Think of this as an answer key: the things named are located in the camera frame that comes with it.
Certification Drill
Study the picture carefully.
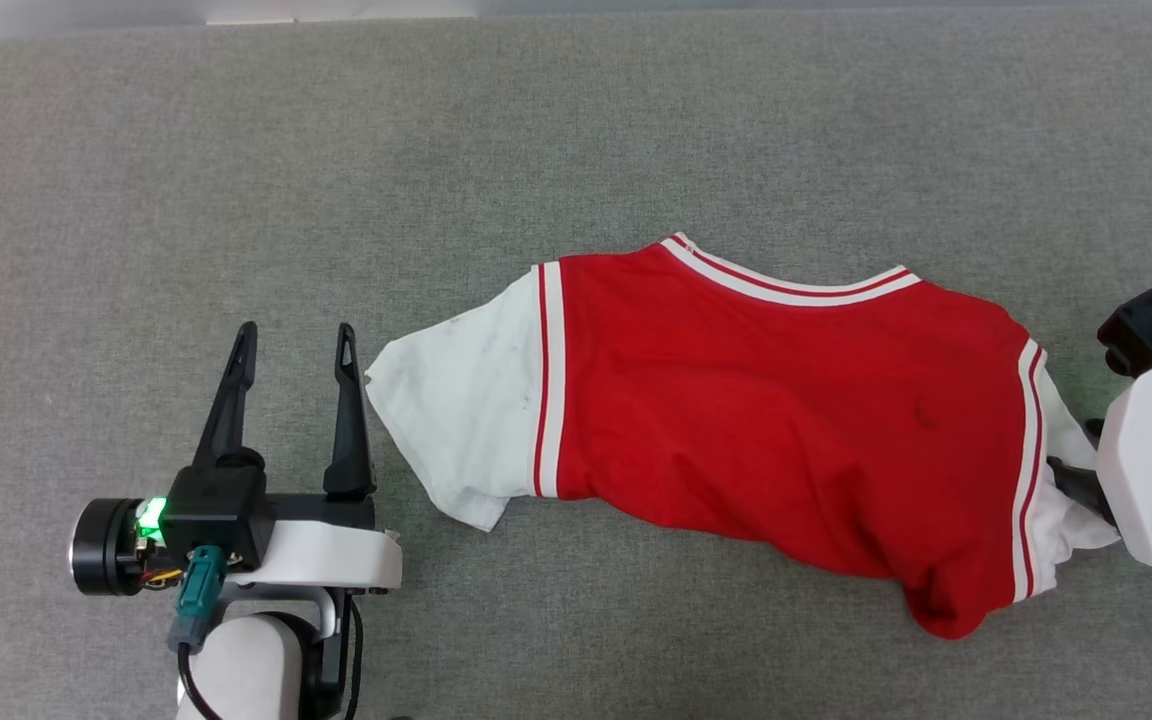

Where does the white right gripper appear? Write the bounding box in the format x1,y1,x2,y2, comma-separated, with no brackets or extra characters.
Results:
1046,335,1152,571

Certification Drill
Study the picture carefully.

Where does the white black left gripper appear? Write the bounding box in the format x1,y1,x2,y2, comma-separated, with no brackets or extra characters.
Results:
70,321,404,643

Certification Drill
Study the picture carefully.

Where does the red and white jersey shirt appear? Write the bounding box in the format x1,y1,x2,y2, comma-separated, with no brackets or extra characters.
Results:
364,232,1124,641

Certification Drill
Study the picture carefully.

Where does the teal cable plug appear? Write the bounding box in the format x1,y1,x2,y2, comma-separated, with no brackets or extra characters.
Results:
168,545,228,654

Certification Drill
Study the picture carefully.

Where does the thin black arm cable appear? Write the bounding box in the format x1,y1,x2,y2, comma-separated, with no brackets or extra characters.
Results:
341,595,366,720

